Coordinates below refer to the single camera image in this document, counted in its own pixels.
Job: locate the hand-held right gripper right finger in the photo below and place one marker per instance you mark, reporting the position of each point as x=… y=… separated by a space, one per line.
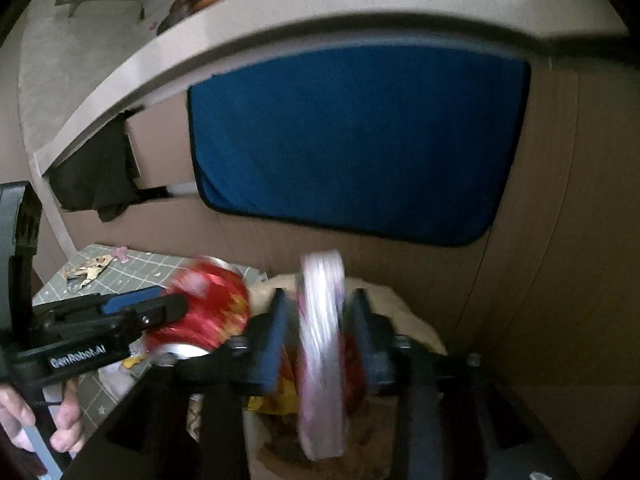
x=367 y=342

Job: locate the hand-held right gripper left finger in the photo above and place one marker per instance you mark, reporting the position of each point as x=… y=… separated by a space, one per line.
x=270 y=342

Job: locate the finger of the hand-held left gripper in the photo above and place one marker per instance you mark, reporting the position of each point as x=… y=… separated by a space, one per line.
x=132 y=302
x=155 y=315

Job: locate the crushed red can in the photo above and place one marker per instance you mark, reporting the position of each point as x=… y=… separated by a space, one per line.
x=210 y=300

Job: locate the person's left hand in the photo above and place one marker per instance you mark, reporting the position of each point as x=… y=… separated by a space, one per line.
x=67 y=422

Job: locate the small pink wrapper scrap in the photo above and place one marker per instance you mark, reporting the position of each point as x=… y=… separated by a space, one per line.
x=120 y=254

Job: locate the black cloth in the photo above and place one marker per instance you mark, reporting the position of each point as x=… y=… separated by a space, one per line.
x=90 y=175

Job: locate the blue towel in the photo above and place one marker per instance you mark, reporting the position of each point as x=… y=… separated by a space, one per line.
x=350 y=150

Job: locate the white kitchen counter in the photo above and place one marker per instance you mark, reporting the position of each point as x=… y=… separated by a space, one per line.
x=250 y=35

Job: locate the black wok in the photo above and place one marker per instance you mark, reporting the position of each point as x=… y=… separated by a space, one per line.
x=185 y=2

